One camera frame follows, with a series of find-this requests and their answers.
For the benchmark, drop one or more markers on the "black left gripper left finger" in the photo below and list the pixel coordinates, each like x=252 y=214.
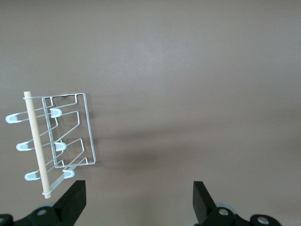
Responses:
x=73 y=202

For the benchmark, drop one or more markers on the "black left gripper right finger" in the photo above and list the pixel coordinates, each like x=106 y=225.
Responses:
x=203 y=202

